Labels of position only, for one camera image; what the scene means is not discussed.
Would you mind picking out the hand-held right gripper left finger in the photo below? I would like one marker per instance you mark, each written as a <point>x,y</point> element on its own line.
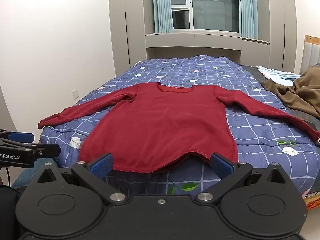
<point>101,166</point>

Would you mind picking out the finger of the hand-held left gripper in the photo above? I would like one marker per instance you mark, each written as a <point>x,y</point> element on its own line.
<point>47,151</point>
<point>21,137</point>

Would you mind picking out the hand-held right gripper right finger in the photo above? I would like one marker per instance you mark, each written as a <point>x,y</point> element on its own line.
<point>221,165</point>

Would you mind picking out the red knit sweater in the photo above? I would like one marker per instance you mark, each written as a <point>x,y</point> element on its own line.
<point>160,130</point>

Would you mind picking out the teal cloth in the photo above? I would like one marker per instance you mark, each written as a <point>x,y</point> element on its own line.
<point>32,175</point>

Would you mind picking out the blue checked floral quilt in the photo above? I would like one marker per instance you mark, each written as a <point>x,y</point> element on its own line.
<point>262,130</point>

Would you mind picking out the orange cardboard box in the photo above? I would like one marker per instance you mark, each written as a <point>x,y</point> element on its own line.
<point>312,201</point>

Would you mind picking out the light blue printed cloth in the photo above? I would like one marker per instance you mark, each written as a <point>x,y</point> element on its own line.
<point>275,75</point>

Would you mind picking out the brown cloth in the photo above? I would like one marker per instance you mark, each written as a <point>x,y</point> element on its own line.
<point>300,95</point>

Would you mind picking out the beige window cabinet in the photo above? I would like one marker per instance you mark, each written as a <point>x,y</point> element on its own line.
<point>195,41</point>

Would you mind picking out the beige built-in wardrobe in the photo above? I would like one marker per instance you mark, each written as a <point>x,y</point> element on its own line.
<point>125,30</point>
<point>282,25</point>

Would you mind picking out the grey padded wooden headboard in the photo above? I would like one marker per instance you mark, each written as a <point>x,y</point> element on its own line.
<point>310,52</point>

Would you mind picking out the light blue curtain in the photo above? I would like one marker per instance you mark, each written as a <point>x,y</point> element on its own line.
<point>247,7</point>
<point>162,5</point>

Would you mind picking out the white wall socket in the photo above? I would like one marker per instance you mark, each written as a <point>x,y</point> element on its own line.
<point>75,93</point>

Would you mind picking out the window with white frame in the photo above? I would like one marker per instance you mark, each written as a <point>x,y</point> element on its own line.
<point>212,5</point>

